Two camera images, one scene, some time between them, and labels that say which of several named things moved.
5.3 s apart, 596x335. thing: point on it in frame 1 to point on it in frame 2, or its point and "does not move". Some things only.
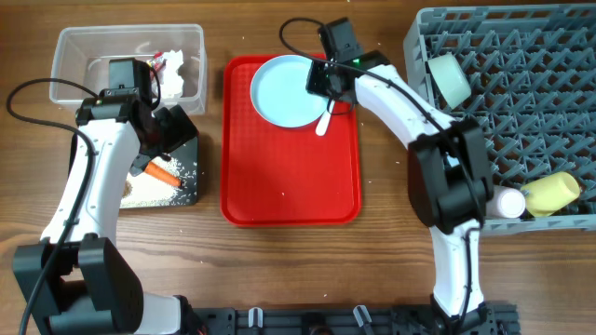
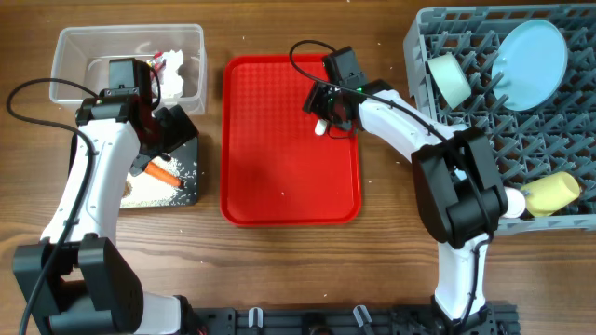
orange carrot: [162, 174] does not move
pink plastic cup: [506, 203] does not move
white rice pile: [148, 190] does not move
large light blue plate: [278, 92] to [528, 64]
